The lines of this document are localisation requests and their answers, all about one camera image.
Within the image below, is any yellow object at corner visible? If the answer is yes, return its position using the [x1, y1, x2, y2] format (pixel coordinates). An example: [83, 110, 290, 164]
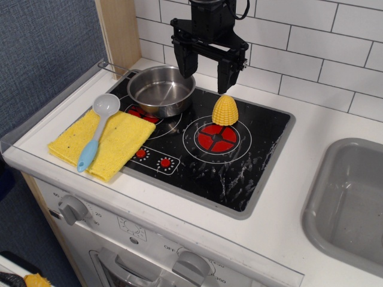
[23, 273, 52, 287]

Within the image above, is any yellow folded cloth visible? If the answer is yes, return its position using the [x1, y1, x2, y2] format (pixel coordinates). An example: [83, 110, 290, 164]
[48, 111, 156, 182]

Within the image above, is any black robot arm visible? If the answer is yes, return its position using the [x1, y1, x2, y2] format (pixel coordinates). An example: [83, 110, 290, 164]
[171, 1, 250, 94]

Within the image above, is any wooden side post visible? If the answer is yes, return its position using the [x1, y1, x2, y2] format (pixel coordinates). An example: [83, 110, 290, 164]
[95, 0, 142, 80]

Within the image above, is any black toy stovetop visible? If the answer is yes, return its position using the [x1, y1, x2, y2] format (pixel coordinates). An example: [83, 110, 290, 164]
[121, 88, 295, 219]

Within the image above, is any left red stove knob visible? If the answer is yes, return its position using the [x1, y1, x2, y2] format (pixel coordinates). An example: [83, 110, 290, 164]
[136, 149, 147, 158]

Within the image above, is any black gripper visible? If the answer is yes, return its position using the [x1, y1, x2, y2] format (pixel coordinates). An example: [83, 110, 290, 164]
[171, 2, 249, 94]

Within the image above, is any yellow toy corn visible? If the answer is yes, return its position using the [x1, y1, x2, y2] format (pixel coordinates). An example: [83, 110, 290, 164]
[212, 94, 239, 126]

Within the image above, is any left grey oven dial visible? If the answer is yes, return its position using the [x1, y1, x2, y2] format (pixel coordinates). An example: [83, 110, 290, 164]
[58, 195, 88, 225]

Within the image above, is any grey sink basin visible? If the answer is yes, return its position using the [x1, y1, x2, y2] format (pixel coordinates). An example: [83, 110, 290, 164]
[302, 138, 382, 277]

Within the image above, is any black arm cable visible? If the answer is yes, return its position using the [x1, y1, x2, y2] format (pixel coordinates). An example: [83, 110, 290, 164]
[233, 0, 251, 22]

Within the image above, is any small steel pot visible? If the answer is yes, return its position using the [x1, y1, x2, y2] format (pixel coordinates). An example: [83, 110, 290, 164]
[97, 61, 196, 118]

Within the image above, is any grey spoon with blue handle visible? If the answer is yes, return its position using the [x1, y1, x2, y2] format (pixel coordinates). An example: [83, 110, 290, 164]
[77, 93, 120, 172]

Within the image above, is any right grey oven dial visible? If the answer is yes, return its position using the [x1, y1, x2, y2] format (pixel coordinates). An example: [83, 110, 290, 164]
[172, 251, 211, 286]

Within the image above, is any white toy oven front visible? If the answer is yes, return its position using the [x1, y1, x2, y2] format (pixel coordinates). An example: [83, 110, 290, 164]
[35, 179, 303, 286]

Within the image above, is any right red stove knob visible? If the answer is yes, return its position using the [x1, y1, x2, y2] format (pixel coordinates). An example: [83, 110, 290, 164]
[160, 158, 171, 169]

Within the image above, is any red stove knob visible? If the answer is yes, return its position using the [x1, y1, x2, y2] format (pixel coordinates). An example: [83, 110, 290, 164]
[136, 149, 147, 158]
[160, 158, 171, 169]

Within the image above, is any grey oven dial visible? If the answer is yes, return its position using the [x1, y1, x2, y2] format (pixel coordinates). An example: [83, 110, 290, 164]
[58, 195, 88, 225]
[172, 251, 211, 286]

